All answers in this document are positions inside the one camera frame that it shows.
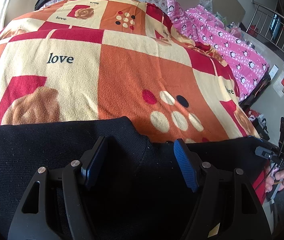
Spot black knit pants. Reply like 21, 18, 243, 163
0, 117, 271, 239

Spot person's right hand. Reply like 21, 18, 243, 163
265, 170, 284, 193

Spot pink penguin print quilt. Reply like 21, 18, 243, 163
166, 0, 269, 101

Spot metal stair railing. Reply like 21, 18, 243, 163
246, 0, 284, 61

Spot clear plastic bag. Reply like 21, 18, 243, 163
199, 0, 213, 13

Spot orange red patterned blanket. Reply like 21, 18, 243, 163
0, 0, 258, 142

